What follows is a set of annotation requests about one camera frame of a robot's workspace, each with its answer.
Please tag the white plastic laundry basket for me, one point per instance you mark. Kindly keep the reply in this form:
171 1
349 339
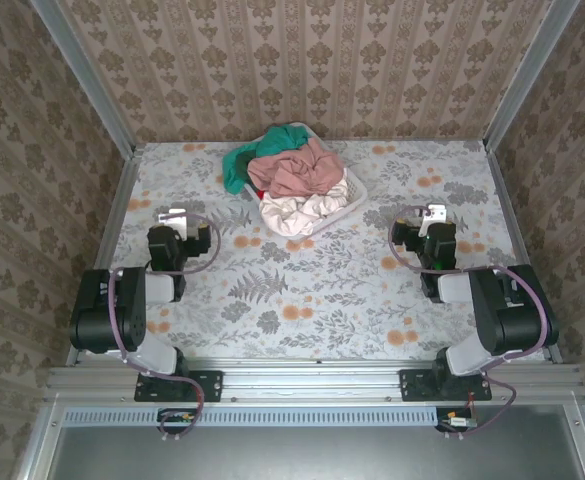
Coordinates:
354 192

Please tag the pink printed t-shirt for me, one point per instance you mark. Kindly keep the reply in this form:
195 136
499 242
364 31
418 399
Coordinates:
297 170

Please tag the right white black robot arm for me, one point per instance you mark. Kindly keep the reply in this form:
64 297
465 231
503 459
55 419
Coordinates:
502 310

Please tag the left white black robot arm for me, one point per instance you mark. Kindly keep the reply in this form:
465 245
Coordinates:
132 300

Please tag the red t-shirt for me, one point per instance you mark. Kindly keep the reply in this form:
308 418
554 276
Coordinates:
260 193

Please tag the floral table cover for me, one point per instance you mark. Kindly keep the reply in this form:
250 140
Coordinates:
322 300

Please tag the cream t-shirt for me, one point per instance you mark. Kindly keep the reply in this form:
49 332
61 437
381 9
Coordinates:
297 210

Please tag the teal t-shirt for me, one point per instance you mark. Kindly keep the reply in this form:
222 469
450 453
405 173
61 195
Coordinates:
282 137

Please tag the small circuit board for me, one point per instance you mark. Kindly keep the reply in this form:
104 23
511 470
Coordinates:
459 421
177 418

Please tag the grey metal panel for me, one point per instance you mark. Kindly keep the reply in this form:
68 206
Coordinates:
312 452

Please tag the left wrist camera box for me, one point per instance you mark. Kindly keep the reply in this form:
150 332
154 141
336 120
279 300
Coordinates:
173 219

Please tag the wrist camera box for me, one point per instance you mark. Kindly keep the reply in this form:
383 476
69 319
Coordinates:
173 219
436 212

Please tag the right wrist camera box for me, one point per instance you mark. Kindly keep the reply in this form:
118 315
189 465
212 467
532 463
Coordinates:
436 212

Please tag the aluminium table side rail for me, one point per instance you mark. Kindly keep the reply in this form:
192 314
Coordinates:
514 225
117 210

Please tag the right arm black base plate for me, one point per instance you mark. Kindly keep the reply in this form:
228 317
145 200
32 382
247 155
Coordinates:
414 387

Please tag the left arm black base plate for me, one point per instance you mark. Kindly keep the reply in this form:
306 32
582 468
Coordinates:
207 387

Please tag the aluminium frame post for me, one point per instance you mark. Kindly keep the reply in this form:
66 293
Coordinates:
89 85
527 75

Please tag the aluminium mounting rail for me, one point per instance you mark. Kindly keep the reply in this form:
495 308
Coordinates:
312 380

